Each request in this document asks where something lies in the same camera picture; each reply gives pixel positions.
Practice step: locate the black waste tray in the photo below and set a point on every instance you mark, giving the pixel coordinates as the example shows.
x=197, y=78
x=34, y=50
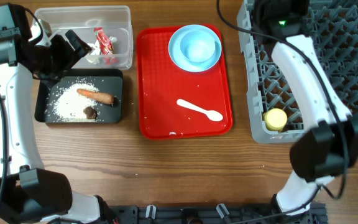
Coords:
x=107, y=80

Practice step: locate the white tissue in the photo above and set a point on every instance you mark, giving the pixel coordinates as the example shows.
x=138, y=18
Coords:
x=92, y=57

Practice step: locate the white rice pile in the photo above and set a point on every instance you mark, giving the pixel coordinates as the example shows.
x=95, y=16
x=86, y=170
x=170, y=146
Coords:
x=65, y=105

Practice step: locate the red snack wrapper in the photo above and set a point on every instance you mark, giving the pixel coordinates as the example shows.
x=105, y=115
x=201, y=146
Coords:
x=106, y=46

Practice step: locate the red plastic tray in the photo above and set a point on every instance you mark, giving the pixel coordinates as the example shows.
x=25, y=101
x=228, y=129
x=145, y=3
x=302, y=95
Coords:
x=161, y=83

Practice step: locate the clear plastic storage box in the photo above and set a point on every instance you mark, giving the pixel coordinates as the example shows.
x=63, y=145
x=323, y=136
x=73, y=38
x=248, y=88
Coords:
x=115, y=20

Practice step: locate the brown food lump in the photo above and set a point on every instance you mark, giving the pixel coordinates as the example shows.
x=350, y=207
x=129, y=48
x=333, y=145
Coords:
x=90, y=112

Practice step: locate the white plastic spoon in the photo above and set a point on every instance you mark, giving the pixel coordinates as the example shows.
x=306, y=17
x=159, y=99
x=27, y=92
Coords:
x=210, y=114

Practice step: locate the light blue plate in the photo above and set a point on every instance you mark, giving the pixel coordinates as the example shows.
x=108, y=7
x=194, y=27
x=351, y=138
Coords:
x=178, y=58

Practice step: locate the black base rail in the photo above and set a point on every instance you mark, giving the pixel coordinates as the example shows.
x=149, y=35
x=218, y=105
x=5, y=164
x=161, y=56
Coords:
x=253, y=213

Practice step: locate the grey dishwasher rack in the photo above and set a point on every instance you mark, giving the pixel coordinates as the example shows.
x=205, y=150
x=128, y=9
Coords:
x=333, y=26

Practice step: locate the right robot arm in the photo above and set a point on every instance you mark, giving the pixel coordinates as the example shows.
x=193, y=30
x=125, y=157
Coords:
x=329, y=146

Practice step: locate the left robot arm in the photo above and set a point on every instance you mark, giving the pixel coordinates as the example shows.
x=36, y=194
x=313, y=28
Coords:
x=28, y=192

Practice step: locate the light blue bowl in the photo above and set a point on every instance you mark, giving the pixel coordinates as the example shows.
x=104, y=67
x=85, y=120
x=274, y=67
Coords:
x=197, y=46

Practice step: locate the yellow plastic cup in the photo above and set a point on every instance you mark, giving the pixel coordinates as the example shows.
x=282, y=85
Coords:
x=275, y=119

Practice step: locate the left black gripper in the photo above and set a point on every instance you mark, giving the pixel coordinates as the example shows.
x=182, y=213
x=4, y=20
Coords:
x=70, y=57

